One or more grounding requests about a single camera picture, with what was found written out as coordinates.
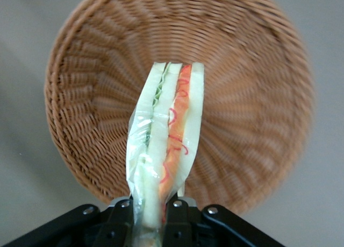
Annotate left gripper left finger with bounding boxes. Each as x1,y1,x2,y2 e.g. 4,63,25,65
0,196,134,247

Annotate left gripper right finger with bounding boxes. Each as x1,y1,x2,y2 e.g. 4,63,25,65
162,196,286,247

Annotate triangle sandwich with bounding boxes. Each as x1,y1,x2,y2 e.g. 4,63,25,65
125,61,205,247

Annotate brown round wicker basket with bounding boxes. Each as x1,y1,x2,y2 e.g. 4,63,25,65
44,0,316,215

